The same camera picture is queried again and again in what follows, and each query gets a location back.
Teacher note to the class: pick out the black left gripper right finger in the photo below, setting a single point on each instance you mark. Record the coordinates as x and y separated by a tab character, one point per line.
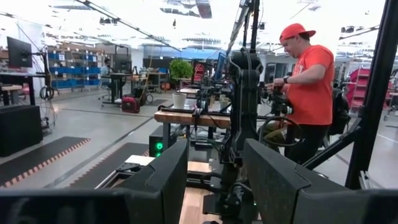
295	202

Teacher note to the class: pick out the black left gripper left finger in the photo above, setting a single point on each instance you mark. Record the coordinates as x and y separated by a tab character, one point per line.
140	202

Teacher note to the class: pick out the black monitor on arm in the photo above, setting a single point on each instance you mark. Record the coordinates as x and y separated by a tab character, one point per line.
19	51

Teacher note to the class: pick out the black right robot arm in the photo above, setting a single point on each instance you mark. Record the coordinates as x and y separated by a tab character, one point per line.
245	109

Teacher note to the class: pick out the black striped floor mat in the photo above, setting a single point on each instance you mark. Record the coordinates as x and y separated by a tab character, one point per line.
40	158
115	161

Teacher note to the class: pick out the black computer tower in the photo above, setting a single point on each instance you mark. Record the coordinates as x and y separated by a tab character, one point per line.
155	137

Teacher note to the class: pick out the silver aluminium extrusion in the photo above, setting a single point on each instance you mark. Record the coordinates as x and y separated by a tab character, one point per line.
363	180

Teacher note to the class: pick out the wooden workbench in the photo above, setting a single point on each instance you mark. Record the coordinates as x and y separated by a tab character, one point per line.
186	118

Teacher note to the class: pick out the white plant pot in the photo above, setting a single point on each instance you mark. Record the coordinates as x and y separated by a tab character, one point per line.
179	101

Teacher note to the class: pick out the person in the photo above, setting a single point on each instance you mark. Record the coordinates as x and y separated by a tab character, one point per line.
311	93
105	70

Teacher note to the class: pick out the wooden desk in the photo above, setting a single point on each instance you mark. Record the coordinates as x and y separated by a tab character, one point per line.
149	74

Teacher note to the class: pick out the green potted plant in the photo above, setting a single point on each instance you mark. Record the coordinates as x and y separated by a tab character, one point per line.
181	69

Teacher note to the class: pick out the dark computer monitor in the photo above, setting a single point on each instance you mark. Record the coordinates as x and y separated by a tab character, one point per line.
122	63

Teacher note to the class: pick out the black box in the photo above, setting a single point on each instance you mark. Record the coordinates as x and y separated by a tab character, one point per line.
20	130

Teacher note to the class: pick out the shelf with red bins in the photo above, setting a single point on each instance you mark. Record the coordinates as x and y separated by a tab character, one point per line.
359	76

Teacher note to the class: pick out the red crate stack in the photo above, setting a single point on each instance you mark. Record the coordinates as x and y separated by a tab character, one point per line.
199	73

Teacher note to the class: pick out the shelf with blue bins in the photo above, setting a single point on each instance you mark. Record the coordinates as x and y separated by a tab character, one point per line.
74	70

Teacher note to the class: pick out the blue lit monitor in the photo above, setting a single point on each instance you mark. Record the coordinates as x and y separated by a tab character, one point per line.
220	67

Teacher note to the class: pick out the black standing desk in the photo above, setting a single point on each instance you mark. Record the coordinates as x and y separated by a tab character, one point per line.
18	74

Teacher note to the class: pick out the black overhead pole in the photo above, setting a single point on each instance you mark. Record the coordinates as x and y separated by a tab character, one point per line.
255	25

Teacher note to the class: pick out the black camera device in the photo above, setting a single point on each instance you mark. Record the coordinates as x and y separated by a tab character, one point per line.
280	104

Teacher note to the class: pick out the black rig frame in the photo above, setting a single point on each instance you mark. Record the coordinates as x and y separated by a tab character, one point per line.
373	102

